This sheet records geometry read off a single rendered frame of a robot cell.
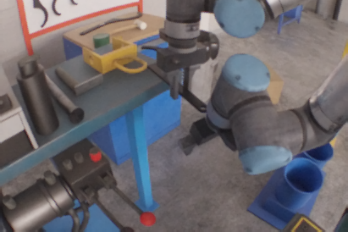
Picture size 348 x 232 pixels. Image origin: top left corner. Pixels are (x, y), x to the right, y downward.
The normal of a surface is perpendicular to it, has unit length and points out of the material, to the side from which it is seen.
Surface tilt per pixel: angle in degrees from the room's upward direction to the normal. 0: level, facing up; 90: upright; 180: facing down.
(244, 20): 93
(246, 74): 20
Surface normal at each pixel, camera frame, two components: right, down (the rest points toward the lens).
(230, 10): -0.22, 0.60
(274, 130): 0.13, -0.50
